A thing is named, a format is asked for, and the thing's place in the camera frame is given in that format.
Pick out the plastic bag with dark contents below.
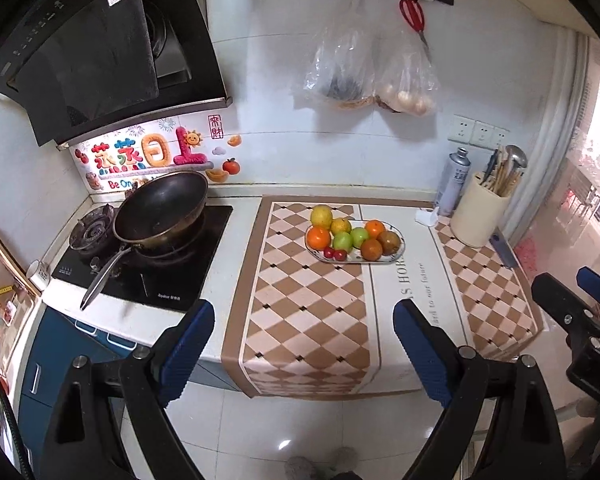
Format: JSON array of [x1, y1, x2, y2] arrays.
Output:
[[292, 0, 381, 111]]

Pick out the black range hood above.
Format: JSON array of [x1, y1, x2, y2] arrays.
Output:
[[0, 0, 233, 148]]

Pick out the red scissors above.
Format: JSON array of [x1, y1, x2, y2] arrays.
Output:
[[399, 0, 433, 61]]

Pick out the white wall socket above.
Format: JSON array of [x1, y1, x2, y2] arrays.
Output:
[[472, 121, 511, 150], [447, 115, 477, 143]]

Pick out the dark blue tool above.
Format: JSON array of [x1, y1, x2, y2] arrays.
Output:
[[490, 230, 523, 273]]

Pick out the bundle of wooden chopsticks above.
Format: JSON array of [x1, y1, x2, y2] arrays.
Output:
[[480, 147, 518, 196]]

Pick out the black gas stove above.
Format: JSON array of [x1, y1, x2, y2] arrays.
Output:
[[50, 200, 234, 301]]

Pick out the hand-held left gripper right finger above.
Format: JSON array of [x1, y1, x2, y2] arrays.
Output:
[[392, 299, 568, 480]]

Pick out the grey spray can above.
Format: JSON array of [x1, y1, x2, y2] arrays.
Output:
[[436, 147, 473, 218]]

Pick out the colourful wall sticker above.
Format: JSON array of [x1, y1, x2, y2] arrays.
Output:
[[72, 117, 243, 193]]

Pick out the plastic bag with eggs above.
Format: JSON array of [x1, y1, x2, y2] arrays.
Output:
[[372, 25, 441, 118]]

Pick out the white door frame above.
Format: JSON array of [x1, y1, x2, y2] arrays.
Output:
[[510, 25, 596, 241]]

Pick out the white cup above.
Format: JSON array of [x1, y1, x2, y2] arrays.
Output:
[[26, 259, 51, 291]]

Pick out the checkered table mat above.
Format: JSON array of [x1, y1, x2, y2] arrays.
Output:
[[221, 195, 551, 400]]

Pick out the metal ladle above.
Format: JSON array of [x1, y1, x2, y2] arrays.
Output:
[[505, 144, 529, 186]]

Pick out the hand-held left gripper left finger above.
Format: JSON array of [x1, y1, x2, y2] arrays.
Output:
[[40, 299, 216, 480]]

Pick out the grey fuzzy slipper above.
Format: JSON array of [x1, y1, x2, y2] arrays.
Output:
[[285, 455, 318, 480], [327, 446, 361, 476]]

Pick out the brown framed door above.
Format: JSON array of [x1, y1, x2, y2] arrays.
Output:
[[0, 215, 43, 411]]

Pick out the blue kitchen cabinet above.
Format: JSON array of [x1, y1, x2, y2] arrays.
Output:
[[17, 305, 231, 461]]

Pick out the black wok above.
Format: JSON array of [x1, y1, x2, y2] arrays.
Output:
[[80, 171, 210, 311]]

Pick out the floral oval plate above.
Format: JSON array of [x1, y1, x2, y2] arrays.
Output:
[[304, 217, 406, 264]]

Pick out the cream utensil holder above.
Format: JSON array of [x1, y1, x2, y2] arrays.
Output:
[[450, 172, 512, 250]]

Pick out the black cable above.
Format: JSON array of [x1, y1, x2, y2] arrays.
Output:
[[0, 345, 36, 480]]

